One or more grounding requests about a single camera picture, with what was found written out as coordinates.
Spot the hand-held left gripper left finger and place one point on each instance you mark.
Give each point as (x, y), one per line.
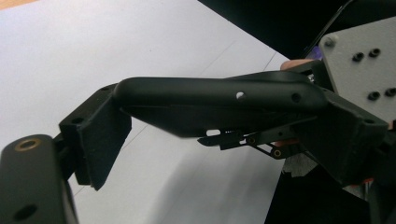
(99, 140)

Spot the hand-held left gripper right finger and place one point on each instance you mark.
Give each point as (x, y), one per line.
(342, 140)

